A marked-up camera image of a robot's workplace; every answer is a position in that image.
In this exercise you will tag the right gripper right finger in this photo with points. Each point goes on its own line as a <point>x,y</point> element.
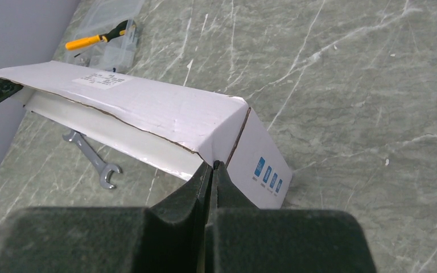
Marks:
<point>240,237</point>

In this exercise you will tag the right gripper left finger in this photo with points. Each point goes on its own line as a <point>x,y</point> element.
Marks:
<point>166,237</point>

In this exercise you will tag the white hair clipper box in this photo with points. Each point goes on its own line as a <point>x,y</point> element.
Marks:
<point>170,127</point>

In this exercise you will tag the silver combination wrench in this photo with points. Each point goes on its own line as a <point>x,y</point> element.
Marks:
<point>104,169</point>

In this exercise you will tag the clear plastic organizer box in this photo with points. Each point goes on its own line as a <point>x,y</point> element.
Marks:
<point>116,55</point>

